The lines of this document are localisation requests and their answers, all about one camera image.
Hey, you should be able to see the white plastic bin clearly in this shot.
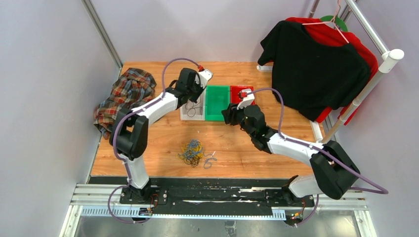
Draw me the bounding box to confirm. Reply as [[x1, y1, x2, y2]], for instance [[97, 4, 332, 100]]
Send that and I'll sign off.
[[180, 89, 207, 121]]

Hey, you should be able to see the green plastic bin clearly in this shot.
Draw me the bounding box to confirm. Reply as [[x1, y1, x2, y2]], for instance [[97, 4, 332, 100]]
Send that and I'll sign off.
[[205, 85, 230, 121]]

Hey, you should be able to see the pink clothes hanger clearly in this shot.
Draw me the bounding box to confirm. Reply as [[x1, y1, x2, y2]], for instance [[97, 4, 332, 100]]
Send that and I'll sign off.
[[303, 0, 349, 43]]

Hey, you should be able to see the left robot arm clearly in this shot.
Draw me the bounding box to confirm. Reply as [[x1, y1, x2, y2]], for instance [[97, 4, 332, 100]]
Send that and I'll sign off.
[[110, 68, 212, 204]]

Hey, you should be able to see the red t-shirt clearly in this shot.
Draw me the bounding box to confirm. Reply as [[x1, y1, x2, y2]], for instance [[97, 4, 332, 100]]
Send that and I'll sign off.
[[286, 17, 378, 123]]

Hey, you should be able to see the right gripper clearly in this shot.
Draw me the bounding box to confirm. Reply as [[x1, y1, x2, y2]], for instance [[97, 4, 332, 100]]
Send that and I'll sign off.
[[222, 100, 255, 138]]

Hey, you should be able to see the green clothes hanger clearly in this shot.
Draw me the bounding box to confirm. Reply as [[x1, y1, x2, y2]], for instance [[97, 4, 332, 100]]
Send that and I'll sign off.
[[320, 15, 348, 32]]

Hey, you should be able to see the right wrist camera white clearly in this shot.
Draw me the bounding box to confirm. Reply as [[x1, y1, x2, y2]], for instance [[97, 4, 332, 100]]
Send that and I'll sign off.
[[237, 88, 255, 110]]

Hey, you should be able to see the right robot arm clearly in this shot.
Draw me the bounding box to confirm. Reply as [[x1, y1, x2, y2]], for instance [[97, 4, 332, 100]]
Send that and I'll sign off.
[[221, 103, 360, 206]]

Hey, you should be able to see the red plastic bin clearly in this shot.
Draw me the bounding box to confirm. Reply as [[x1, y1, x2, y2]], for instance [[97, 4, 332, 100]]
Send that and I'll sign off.
[[230, 85, 255, 105]]

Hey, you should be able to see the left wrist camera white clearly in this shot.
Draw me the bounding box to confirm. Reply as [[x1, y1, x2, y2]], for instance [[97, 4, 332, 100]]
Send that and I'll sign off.
[[195, 69, 213, 89]]

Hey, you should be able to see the plaid flannel shirt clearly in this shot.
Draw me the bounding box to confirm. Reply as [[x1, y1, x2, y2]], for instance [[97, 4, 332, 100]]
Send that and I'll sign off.
[[93, 68, 157, 140]]

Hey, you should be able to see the black t-shirt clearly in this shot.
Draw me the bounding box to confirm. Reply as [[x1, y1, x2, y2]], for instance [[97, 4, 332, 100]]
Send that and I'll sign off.
[[258, 20, 371, 112]]

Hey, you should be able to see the brown cable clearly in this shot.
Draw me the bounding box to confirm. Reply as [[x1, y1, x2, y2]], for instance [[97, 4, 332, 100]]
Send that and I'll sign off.
[[185, 99, 204, 118], [179, 140, 204, 168]]

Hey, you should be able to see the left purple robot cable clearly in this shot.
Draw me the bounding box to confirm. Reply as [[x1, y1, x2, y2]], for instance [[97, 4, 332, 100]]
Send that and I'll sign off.
[[107, 58, 205, 225]]

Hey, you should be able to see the white clothes rack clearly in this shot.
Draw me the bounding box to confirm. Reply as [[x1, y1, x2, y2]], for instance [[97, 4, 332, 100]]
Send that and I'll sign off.
[[256, 0, 405, 144]]

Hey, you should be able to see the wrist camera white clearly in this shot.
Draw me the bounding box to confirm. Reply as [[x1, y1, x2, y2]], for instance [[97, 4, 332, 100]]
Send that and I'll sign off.
[[237, 88, 255, 110], [195, 69, 213, 89]]

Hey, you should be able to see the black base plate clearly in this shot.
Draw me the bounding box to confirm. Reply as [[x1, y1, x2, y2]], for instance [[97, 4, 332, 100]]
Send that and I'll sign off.
[[120, 177, 315, 216]]

